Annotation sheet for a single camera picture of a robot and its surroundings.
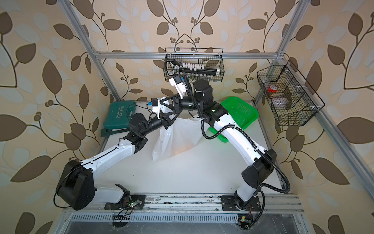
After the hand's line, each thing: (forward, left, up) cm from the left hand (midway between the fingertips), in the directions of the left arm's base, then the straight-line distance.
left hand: (176, 110), depth 68 cm
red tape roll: (+18, -52, -1) cm, 55 cm away
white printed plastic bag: (-5, -2, -15) cm, 16 cm away
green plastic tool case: (+24, +47, -32) cm, 62 cm away
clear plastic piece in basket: (+6, -52, -1) cm, 52 cm away
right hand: (-2, +6, +7) cm, 10 cm away
